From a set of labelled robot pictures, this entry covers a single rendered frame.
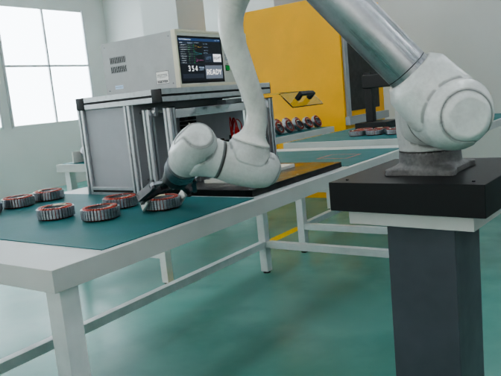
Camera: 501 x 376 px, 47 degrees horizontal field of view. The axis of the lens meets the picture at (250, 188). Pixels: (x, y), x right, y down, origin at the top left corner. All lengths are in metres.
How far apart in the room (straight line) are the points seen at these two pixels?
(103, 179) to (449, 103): 1.41
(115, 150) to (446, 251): 1.24
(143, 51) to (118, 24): 8.00
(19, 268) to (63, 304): 0.12
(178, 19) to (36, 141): 3.90
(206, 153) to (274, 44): 4.68
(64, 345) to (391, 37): 0.96
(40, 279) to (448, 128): 0.89
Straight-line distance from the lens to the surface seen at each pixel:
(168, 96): 2.01
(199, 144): 1.41
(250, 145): 1.47
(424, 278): 1.56
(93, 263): 1.31
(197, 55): 2.20
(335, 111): 5.74
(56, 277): 1.25
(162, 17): 6.32
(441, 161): 1.50
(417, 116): 1.29
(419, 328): 1.61
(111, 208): 1.70
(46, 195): 2.26
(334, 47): 5.73
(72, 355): 1.36
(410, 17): 7.43
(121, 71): 2.31
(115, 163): 2.20
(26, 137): 9.24
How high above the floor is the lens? 1.05
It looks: 9 degrees down
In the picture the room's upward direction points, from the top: 5 degrees counter-clockwise
